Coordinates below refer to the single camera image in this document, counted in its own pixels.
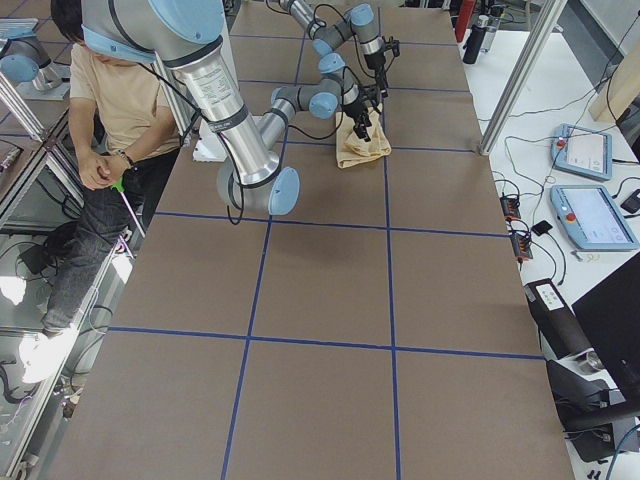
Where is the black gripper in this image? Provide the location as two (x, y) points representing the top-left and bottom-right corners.
(361, 35), (400, 76)
(344, 71), (388, 142)

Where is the cream long-sleeve printed shirt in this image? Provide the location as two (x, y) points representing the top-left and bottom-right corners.
(335, 107), (392, 169)

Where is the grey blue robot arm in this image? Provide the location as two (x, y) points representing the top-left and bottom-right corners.
(278, 0), (400, 98)
(82, 1), (399, 215)

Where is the black water bottle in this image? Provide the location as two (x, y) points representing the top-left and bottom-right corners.
(462, 15), (489, 65)

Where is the red bottle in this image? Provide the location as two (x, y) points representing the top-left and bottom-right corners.
(454, 0), (476, 43)

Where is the clear water bottle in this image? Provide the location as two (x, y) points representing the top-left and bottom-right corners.
(480, 4), (505, 53)

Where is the upper orange black adapter box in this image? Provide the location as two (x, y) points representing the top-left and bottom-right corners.
(500, 196), (521, 222)

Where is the orange black adapter box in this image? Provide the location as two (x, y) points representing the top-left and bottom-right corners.
(509, 231), (533, 263)
(500, 196), (521, 222)

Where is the lower orange black adapter box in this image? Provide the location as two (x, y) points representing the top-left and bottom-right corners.
(509, 231), (533, 263)

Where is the small black square pad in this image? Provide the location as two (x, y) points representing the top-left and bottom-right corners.
(531, 220), (553, 236)

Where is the upper blue teach pendant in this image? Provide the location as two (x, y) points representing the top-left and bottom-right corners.
(551, 123), (613, 181)

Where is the blue teach pendant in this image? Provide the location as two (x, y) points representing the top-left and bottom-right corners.
(550, 185), (639, 251)
(551, 123), (613, 181)

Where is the wooden beam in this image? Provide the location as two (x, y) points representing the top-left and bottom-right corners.
(589, 43), (639, 125)

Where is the seated person in tan shirt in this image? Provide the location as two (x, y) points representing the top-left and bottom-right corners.
(41, 0), (182, 341)

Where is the lower blue teach pendant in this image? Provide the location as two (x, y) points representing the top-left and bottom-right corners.
(550, 185), (639, 251)

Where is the green pink handheld stick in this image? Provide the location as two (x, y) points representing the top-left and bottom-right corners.
(112, 178), (146, 238)

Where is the dark brown box with label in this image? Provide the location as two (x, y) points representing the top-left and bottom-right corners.
(524, 279), (592, 358)

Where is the black monitor on stand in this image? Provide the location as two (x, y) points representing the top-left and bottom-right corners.
(546, 255), (639, 462)

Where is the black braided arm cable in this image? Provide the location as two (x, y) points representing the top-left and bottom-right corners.
(305, 3), (361, 36)
(223, 64), (351, 226)

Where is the aluminium frame post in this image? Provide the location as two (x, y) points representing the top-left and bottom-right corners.
(478, 0), (567, 156)

